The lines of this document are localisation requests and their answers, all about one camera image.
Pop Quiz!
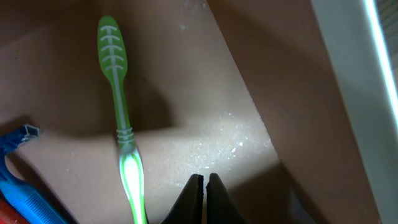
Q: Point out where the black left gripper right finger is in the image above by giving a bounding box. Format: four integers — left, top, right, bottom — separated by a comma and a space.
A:
206, 173, 247, 224

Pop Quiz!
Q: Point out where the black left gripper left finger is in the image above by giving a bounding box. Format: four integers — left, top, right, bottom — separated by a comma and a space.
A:
162, 174, 203, 224

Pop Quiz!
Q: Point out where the blue disposable razor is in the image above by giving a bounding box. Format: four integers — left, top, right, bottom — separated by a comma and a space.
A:
1, 124, 68, 224

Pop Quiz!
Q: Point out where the green white toothbrush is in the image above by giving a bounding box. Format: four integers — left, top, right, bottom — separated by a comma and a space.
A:
97, 16, 148, 224

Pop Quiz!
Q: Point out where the pink open cardboard box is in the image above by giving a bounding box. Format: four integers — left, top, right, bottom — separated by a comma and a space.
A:
1, 1, 397, 223

